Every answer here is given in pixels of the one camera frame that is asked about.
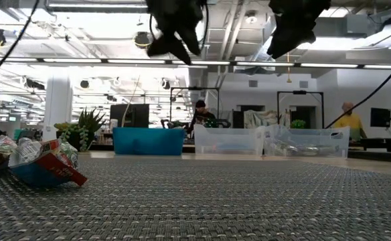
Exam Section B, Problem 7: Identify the potted succulent plant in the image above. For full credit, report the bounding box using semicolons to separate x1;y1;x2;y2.
54;107;106;152

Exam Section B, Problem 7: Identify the red blue granola bar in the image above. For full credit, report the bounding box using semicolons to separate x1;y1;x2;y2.
8;137;88;187

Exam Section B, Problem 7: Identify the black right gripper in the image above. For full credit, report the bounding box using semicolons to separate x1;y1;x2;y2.
267;0;332;60

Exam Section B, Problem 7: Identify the black background table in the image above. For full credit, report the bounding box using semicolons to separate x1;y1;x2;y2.
349;137;391;153

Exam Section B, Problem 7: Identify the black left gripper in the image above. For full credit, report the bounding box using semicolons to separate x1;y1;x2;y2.
145;0;206;64

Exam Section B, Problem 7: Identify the grey woven mat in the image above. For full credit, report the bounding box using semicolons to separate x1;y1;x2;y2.
0;155;391;241

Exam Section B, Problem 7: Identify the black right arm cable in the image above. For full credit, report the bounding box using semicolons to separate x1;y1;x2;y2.
324;55;391;130

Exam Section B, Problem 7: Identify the black metal rig frame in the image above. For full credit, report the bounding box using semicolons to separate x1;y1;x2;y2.
277;90;325;130

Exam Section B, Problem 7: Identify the person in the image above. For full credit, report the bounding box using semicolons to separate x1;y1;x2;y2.
185;99;218;135
332;102;368;141

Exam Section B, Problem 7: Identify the black monitor on arm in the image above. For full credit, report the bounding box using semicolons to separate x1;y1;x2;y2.
370;107;391;129

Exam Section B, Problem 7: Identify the small green background plant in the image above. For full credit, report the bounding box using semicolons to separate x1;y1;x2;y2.
289;119;307;130

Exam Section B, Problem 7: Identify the black cabinet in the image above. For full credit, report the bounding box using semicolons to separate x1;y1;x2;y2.
110;103;150;129

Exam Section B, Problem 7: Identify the clear plastic bin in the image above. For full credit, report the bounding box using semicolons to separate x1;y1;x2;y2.
193;124;266;155
264;125;351;159

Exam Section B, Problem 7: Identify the white draped cloth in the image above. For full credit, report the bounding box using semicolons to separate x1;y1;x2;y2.
244;109;290;130

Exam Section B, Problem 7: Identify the teal plastic bin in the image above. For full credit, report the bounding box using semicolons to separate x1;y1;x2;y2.
112;127;186;157

